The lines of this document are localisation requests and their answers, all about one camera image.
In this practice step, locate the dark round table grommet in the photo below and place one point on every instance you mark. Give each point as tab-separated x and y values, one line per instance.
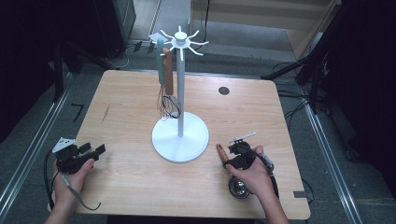
223	90

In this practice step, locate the person's left hand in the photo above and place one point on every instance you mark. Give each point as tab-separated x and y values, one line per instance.
70	186

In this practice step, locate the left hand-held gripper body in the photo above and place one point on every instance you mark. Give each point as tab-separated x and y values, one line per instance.
70	158

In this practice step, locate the black metal stand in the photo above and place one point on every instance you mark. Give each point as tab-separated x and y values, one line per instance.
58	74

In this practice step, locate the white paper sheet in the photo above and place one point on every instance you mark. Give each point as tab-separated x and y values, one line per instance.
154	37

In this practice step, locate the light wooden platform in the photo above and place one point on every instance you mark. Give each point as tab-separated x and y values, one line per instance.
249	15

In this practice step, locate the grey tape piece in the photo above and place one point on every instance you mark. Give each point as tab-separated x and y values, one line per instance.
299	194

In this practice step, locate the person's right hand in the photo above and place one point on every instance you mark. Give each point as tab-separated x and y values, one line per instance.
257	177

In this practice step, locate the black tripod stand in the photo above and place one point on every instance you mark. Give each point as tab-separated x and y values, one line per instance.
314	62

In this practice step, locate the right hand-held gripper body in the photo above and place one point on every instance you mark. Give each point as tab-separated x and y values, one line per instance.
243	154

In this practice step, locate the white utensil rack stand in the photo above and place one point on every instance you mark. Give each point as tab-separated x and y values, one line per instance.
180	133

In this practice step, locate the black cabinet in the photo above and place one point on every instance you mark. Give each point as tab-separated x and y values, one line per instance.
115	25

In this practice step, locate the aluminium floor rail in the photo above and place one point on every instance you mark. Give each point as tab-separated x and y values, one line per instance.
37	137
330	161

